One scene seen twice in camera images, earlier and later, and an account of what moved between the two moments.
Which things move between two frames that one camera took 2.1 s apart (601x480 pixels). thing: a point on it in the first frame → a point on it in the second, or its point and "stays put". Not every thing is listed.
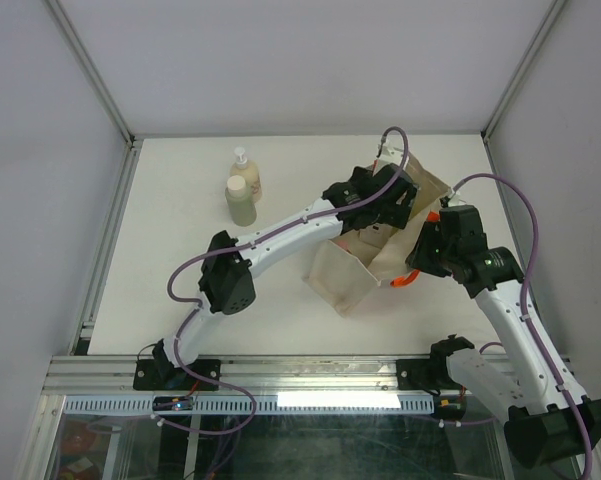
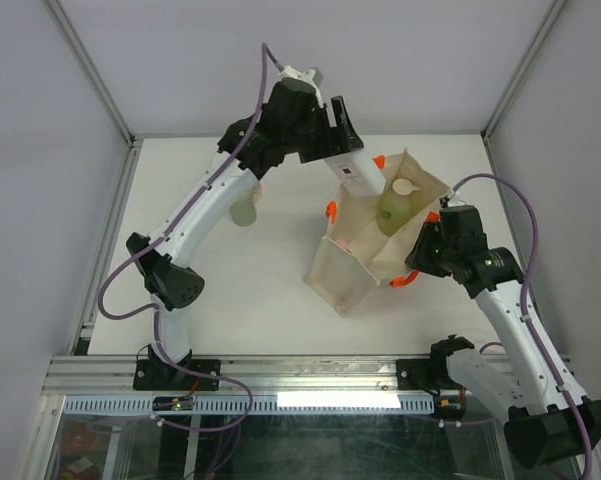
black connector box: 450,407 stays put
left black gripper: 396,216 → 339,140
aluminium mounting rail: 63,375 stays put
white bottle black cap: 376,234 → 358,174
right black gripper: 417,257 stays put
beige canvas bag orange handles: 346,269 stays put
